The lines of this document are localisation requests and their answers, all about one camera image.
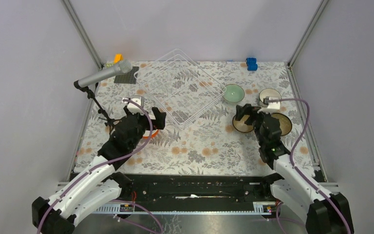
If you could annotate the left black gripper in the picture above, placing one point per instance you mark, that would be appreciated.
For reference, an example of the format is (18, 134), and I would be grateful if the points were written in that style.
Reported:
(159, 122)

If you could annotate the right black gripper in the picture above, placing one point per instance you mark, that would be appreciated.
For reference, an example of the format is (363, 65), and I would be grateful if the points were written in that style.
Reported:
(247, 109)

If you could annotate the orange bowl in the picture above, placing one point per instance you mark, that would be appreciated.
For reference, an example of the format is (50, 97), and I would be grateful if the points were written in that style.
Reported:
(150, 133)

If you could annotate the black gold-rimmed bowl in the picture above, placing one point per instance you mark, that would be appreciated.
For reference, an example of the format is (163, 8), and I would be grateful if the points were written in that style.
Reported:
(240, 125)

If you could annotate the pale green bowl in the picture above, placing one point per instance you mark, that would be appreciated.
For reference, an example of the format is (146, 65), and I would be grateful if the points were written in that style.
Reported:
(233, 93)

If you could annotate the teal and white bowl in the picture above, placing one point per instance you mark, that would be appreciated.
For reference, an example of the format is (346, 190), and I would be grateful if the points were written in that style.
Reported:
(268, 92)

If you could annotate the dark blue glazed bowl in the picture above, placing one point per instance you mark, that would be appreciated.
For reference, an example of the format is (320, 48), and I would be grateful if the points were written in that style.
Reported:
(285, 123)

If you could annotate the white wire dish rack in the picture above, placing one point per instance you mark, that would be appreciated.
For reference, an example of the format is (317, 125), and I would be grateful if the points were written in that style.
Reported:
(180, 86)

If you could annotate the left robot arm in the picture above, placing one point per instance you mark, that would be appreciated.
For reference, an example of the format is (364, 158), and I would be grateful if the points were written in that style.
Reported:
(100, 182)

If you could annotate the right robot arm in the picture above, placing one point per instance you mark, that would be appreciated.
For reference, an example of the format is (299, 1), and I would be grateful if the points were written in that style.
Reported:
(322, 211)

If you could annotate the black microphone stand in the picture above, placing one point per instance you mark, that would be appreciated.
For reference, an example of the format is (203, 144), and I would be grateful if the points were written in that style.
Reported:
(91, 95)

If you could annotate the grey lego baseplate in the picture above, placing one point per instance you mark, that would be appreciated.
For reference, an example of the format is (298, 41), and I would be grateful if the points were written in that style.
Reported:
(128, 78)

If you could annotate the blue toy block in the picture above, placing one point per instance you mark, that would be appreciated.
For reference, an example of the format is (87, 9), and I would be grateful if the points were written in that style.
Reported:
(251, 64)

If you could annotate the silver microphone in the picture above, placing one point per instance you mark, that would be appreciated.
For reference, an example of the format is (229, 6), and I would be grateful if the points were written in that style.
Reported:
(120, 68)

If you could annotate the light green toy block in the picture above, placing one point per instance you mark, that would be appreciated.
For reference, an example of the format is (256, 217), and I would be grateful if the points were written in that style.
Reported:
(107, 65)

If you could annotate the yellow toy block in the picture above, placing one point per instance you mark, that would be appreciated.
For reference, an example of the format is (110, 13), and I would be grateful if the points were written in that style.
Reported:
(117, 58)

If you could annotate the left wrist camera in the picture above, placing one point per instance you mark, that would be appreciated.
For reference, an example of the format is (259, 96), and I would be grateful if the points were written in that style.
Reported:
(134, 103)

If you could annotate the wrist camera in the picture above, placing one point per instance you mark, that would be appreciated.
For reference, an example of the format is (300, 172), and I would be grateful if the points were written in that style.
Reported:
(134, 103)
(273, 104)

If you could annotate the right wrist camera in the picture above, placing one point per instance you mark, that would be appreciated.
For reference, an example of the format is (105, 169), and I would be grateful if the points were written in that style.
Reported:
(273, 104)

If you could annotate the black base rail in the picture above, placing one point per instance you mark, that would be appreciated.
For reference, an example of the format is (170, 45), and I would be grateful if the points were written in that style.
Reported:
(183, 194)

